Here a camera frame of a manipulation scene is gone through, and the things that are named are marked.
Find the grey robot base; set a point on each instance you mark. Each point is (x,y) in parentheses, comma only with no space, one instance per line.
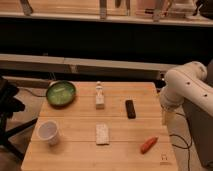
(201,128)

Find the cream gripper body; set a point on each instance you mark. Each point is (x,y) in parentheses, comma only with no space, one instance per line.
(167,115)

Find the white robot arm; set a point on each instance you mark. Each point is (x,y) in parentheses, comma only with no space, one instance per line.
(185,82)

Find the black remote control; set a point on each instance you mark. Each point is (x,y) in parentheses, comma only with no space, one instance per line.
(130,109)

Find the black tripod stand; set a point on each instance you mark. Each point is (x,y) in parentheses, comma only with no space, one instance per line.
(8,105)

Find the white sponge block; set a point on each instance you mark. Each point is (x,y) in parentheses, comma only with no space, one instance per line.
(102,134)

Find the green bowl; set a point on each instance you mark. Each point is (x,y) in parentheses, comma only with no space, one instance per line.
(61,93)

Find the orange carrot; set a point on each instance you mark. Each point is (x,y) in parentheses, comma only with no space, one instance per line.
(145,147)

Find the white small bottle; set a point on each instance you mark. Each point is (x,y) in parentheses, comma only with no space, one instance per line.
(99,96)

